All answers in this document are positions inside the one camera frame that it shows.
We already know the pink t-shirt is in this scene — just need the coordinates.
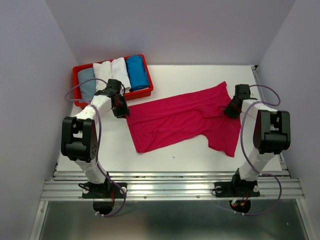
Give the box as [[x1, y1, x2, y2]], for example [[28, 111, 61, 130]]
[[126, 82, 241, 157]]

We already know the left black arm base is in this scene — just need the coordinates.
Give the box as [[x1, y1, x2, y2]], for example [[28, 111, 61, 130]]
[[78, 180, 125, 200]]

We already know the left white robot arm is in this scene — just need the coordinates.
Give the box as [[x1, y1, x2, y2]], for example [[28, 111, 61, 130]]
[[61, 78, 130, 197]]

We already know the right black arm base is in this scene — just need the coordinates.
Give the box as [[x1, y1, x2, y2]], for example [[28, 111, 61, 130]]
[[211, 174, 260, 198]]

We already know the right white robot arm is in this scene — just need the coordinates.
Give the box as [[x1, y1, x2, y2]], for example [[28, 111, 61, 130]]
[[223, 84, 291, 195]]

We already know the white textured rolled t-shirt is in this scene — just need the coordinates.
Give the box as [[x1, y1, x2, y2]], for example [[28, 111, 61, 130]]
[[92, 61, 113, 91]]

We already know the grey rolled t-shirt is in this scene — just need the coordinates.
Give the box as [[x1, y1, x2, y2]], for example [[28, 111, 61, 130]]
[[77, 67, 96, 102]]

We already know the blue rolled t-shirt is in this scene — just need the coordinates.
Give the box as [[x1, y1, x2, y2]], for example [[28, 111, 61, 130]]
[[126, 55, 150, 92]]

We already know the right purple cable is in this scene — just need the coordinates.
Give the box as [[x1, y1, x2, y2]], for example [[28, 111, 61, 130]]
[[214, 84, 284, 216]]

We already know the aluminium mounting rail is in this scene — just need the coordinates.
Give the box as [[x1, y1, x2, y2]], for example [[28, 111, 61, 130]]
[[41, 171, 305, 202]]

